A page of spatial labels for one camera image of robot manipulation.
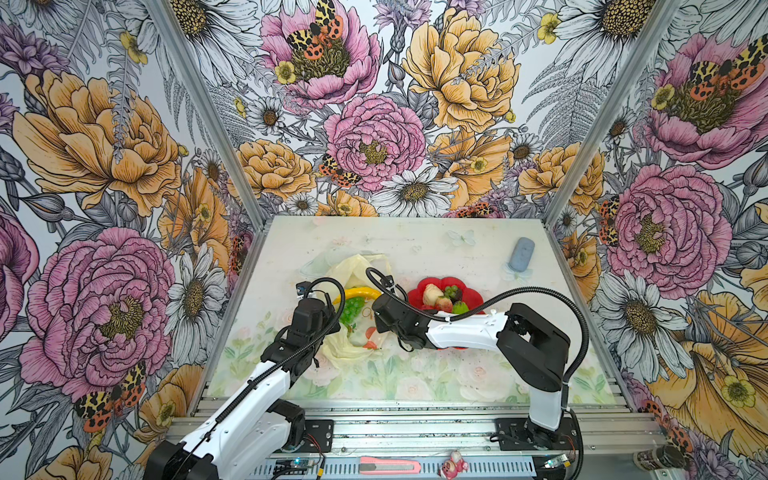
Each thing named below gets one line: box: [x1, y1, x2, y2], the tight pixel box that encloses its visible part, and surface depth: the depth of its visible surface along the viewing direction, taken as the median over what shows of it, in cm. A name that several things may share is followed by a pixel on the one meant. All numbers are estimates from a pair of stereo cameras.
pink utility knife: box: [359, 456, 422, 475], surface depth 71 cm
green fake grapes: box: [340, 296, 365, 332], surface depth 94 cm
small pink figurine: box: [442, 450, 469, 480], surface depth 70 cm
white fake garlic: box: [423, 283, 444, 306], surface depth 96 cm
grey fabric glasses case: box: [508, 237, 535, 272], surface depth 110 cm
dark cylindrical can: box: [633, 445, 686, 471], surface depth 66 cm
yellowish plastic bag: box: [316, 254, 393, 365], surface depth 90 cm
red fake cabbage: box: [435, 297, 453, 313], surface depth 91 cm
